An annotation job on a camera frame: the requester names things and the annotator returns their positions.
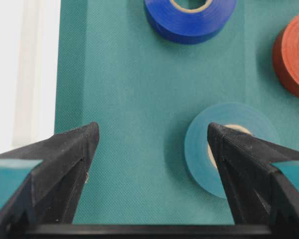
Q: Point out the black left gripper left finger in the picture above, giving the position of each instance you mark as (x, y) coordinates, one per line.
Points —
(41, 183)

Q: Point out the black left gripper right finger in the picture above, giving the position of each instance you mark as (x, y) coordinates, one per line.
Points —
(258, 192)

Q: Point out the teal tape roll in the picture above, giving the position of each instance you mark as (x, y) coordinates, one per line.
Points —
(198, 156)

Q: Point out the red tape roll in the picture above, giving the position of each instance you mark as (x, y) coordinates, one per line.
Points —
(285, 56)

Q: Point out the blue tape roll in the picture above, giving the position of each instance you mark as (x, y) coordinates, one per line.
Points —
(188, 26)

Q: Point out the white plastic case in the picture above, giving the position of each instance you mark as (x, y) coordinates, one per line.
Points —
(29, 37)

